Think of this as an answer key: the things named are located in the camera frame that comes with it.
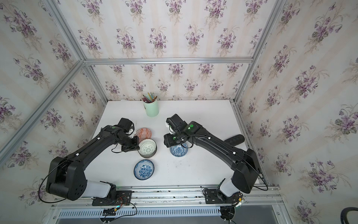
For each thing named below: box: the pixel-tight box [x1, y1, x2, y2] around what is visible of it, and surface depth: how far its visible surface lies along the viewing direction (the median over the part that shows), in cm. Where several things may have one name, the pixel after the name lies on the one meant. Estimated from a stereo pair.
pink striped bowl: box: [138, 151, 158, 159], surface depth 85 cm
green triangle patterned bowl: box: [137, 138, 158, 158], surface depth 88 cm
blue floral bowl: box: [133, 159, 155, 181], surface depth 83 cm
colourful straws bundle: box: [141, 91, 158, 104], surface depth 106 cm
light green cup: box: [142, 98, 159, 118], surface depth 107 cm
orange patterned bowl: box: [134, 127, 152, 143], surface depth 98 cm
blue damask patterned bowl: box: [169, 142, 189, 158], surface depth 90 cm
